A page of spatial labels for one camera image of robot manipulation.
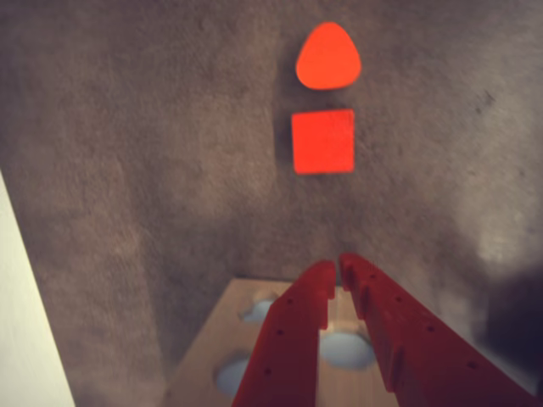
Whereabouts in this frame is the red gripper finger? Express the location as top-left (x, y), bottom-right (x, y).
top-left (231, 259), bottom-right (337, 407)
top-left (338, 252), bottom-right (543, 407)

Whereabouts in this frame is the red cube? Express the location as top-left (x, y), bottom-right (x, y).
top-left (290, 108), bottom-right (355, 176)

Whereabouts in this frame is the wooden shape sorter box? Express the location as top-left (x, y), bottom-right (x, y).
top-left (163, 277), bottom-right (398, 407)

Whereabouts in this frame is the brown mat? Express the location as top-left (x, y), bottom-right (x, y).
top-left (0, 0), bottom-right (543, 407)

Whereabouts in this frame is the orange rounded triangle block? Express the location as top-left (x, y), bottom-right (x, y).
top-left (294, 21), bottom-right (362, 91)

